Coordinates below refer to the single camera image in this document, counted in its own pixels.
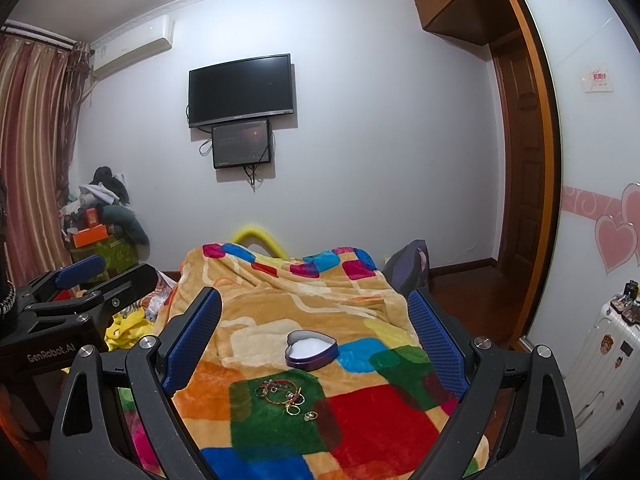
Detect wooden overhead cabinet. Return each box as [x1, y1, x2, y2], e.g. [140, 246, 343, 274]
[414, 0, 520, 46]

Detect brown wooden door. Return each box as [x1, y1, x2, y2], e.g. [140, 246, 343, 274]
[491, 29, 549, 340]

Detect orange box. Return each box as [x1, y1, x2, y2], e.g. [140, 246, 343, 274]
[72, 224, 110, 248]

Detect small black wall monitor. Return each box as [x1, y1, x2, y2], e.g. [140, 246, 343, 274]
[212, 119, 271, 170]

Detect colourful patchwork fleece blanket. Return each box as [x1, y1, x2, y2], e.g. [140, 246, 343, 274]
[117, 242, 492, 480]

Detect pile of clothes and boxes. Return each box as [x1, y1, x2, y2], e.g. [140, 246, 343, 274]
[60, 166, 150, 284]

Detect pile of bracelets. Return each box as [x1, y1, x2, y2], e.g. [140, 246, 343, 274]
[254, 378, 306, 417]

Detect large black wall television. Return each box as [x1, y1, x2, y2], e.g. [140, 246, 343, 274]
[186, 53, 294, 128]

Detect white air conditioner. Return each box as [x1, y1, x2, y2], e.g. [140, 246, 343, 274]
[93, 15, 175, 80]

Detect striped red curtain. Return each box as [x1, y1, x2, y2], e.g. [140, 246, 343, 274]
[1, 34, 90, 286]

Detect purple heart-shaped tin box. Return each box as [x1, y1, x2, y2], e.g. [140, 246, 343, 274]
[284, 330, 340, 372]

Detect white hard-shell suitcase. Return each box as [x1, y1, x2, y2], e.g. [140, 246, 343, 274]
[565, 296, 639, 466]

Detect dark purple backpack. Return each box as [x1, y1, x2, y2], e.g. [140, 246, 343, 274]
[382, 240, 430, 298]

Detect white sliding wardrobe door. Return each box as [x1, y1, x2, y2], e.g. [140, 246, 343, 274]
[524, 0, 639, 372]

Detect yellow cloth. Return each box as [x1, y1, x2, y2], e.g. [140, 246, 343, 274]
[104, 308, 154, 351]

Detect yellow curved foam tube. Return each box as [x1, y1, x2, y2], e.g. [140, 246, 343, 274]
[231, 226, 288, 259]

